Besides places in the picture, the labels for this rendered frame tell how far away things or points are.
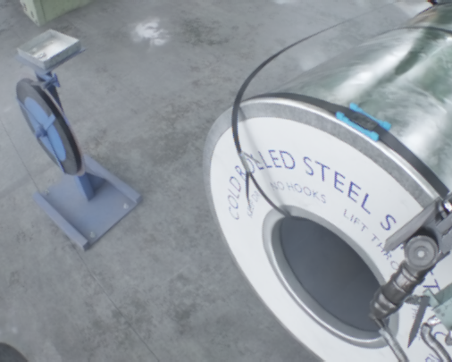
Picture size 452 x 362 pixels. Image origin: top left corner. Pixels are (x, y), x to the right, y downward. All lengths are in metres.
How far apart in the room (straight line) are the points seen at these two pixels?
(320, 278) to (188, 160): 1.45
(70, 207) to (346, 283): 1.76
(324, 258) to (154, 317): 0.95
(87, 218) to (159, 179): 0.53
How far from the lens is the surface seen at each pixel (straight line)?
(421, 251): 0.69
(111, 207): 2.59
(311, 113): 0.93
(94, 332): 2.19
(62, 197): 2.77
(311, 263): 1.58
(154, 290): 2.22
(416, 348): 1.23
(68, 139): 2.02
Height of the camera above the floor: 1.91
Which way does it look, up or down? 47 degrees down
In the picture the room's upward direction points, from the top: 3 degrees counter-clockwise
